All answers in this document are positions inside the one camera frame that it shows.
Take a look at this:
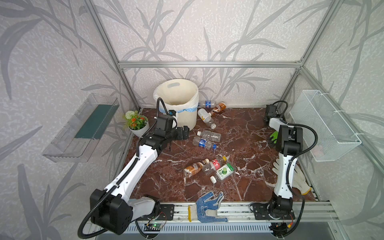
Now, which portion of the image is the white knit work glove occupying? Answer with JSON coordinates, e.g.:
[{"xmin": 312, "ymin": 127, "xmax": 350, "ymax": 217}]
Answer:
[{"xmin": 272, "ymin": 159, "xmax": 312, "ymax": 196}]

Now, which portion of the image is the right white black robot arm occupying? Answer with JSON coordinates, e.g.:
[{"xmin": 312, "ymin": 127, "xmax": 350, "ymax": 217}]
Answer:
[{"xmin": 264, "ymin": 101, "xmax": 318, "ymax": 219}]

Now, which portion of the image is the brown tea bottle white cap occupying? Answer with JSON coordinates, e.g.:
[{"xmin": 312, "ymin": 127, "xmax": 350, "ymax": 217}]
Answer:
[{"xmin": 183, "ymin": 159, "xmax": 210, "ymax": 179}]

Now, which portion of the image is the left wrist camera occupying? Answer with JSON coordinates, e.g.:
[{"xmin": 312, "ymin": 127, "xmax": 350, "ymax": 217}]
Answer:
[{"xmin": 168, "ymin": 110, "xmax": 177, "ymax": 118}]

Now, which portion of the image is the cream plastic waste bin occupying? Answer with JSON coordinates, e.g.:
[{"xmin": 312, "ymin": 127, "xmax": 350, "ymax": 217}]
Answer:
[{"xmin": 153, "ymin": 78, "xmax": 200, "ymax": 132}]

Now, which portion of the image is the clear acrylic wall shelf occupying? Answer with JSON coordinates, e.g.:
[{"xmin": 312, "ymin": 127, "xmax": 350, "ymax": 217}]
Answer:
[{"xmin": 42, "ymin": 94, "xmax": 120, "ymax": 163}]

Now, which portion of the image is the white label bottle near bin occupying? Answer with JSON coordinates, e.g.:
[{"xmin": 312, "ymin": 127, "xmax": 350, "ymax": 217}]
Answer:
[{"xmin": 198, "ymin": 109, "xmax": 217, "ymax": 130}]

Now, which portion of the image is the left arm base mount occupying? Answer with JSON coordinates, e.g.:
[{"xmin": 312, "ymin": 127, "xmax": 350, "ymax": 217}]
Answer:
[{"xmin": 151, "ymin": 204, "xmax": 175, "ymax": 221}]

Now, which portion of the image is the red label clear bottle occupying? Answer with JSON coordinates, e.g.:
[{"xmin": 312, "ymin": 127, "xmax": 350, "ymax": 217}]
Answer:
[{"xmin": 202, "ymin": 156, "xmax": 227, "ymax": 176}]

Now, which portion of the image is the aluminium front rail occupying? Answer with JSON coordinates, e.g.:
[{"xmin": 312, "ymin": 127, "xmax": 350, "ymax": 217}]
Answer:
[{"xmin": 157, "ymin": 202, "xmax": 340, "ymax": 225}]

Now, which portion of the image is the green black work glove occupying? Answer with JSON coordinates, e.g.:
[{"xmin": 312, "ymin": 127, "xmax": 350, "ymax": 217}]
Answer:
[{"xmin": 269, "ymin": 131, "xmax": 279, "ymax": 145}]

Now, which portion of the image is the blue dotted knit glove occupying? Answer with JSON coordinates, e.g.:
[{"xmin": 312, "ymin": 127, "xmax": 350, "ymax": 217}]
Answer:
[{"xmin": 188, "ymin": 192, "xmax": 228, "ymax": 224}]

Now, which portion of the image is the green circuit board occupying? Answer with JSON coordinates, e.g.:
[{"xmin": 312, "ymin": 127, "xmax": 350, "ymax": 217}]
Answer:
[{"xmin": 144, "ymin": 222, "xmax": 166, "ymax": 232}]

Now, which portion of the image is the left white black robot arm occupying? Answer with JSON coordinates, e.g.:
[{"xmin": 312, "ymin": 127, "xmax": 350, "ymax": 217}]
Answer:
[{"xmin": 78, "ymin": 115, "xmax": 190, "ymax": 239}]

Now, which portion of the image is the blue label crushed bottle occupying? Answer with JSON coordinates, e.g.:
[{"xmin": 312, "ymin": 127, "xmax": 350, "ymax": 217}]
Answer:
[{"xmin": 193, "ymin": 137, "xmax": 217, "ymax": 150}]

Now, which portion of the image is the white bin liner bag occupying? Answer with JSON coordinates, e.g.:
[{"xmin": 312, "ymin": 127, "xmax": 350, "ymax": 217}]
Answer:
[{"xmin": 153, "ymin": 79, "xmax": 199, "ymax": 113}]

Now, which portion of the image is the green label square bottle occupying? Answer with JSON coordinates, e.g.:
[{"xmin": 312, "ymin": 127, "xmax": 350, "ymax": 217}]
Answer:
[{"xmin": 210, "ymin": 163, "xmax": 236, "ymax": 184}]

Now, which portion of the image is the white wire mesh basket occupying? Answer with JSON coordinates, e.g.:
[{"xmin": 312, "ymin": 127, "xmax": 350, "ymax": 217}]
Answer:
[{"xmin": 290, "ymin": 90, "xmax": 362, "ymax": 162}]

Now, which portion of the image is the brown tea bottle by wall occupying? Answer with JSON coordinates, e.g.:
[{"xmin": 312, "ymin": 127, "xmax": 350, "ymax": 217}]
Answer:
[{"xmin": 209, "ymin": 102, "xmax": 227, "ymax": 117}]

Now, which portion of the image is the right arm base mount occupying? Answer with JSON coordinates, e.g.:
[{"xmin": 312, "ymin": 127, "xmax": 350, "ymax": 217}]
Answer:
[{"xmin": 250, "ymin": 203, "xmax": 296, "ymax": 221}]

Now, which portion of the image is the small potted artificial plant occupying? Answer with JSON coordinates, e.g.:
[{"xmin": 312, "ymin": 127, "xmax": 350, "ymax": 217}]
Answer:
[{"xmin": 125, "ymin": 111, "xmax": 150, "ymax": 137}]

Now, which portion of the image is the clear crushed plastic bottle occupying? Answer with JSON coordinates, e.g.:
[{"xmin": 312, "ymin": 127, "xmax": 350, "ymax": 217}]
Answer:
[{"xmin": 197, "ymin": 130, "xmax": 222, "ymax": 143}]

